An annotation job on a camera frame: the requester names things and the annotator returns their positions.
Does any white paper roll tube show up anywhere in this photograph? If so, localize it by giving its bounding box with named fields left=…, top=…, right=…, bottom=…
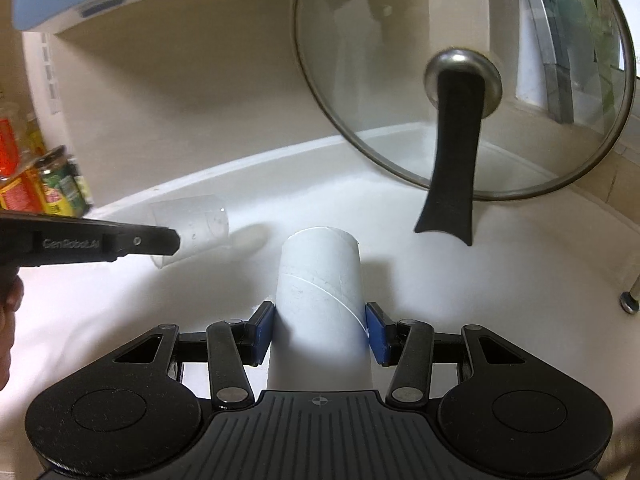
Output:
left=267, top=226, right=371, bottom=391

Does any white wall vent grille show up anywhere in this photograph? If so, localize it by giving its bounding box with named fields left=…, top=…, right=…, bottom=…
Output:
left=40, top=32, right=63, bottom=116

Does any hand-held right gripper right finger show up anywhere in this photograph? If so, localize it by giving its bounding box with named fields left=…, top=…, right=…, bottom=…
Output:
left=365, top=302, right=526, bottom=407

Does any clear plastic container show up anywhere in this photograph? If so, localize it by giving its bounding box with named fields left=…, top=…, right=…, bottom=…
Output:
left=148, top=194, right=231, bottom=270

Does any red label oil bottle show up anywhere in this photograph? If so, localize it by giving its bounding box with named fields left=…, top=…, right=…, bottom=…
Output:
left=0, top=112, right=48, bottom=213

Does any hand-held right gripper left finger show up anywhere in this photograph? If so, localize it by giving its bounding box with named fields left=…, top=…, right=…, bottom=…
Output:
left=112, top=301, right=277, bottom=409

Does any green label sauce jar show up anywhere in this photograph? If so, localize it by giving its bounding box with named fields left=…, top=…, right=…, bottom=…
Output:
left=37, top=146, right=88, bottom=216

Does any person's left hand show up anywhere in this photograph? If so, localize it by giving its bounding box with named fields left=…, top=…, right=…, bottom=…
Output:
left=0, top=275, right=25, bottom=396

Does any glass pot lid black handle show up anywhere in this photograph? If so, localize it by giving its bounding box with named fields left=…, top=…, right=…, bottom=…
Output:
left=291, top=0, right=637, bottom=247

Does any steel dish rack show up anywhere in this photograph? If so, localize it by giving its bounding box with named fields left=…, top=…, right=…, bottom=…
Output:
left=520, top=0, right=640, bottom=316

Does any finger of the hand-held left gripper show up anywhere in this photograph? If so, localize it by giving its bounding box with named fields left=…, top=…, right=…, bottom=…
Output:
left=0, top=210, right=182, bottom=268

